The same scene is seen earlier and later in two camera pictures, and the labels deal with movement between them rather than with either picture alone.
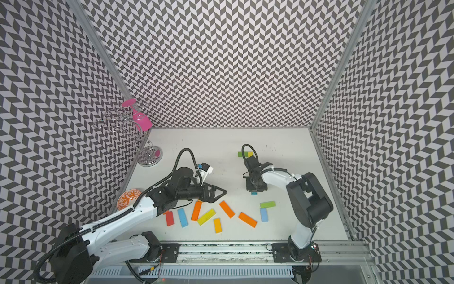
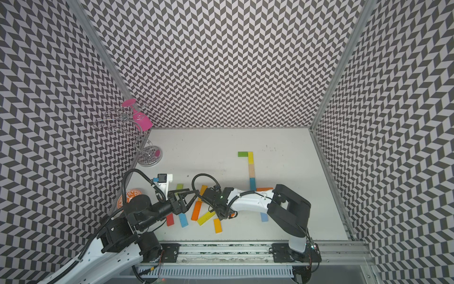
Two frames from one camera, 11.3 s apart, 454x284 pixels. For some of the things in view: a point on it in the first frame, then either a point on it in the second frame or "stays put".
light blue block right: [264, 216] stays put
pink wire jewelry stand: [148, 155] stays put
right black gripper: [251, 188] to [220, 215]
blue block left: [182, 218] stays put
